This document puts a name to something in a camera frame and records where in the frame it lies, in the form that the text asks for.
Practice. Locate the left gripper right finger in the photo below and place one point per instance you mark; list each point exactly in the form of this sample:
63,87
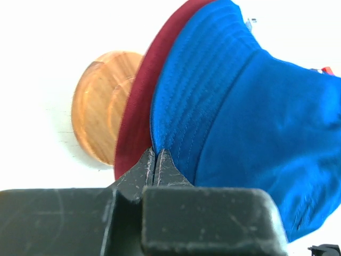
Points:
180,219

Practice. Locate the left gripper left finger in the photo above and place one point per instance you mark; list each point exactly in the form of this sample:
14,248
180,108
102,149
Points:
77,221

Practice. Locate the blue hat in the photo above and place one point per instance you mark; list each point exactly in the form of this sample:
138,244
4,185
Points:
232,115

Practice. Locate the dark red bucket hat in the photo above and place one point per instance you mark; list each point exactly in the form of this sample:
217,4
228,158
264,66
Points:
134,133

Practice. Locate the wooden hat stand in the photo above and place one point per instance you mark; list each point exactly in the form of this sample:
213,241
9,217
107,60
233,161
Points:
99,102

